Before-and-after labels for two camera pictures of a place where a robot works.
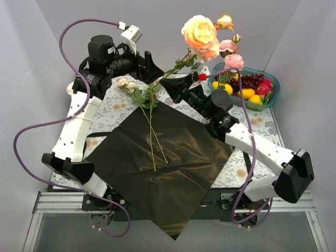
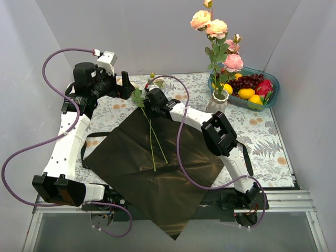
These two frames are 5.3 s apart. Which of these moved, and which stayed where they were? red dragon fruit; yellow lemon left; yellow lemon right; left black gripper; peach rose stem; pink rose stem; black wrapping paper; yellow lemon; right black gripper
Moved: right black gripper; left black gripper; peach rose stem
Stayed: pink rose stem; yellow lemon right; red dragon fruit; yellow lemon; black wrapping paper; yellow lemon left
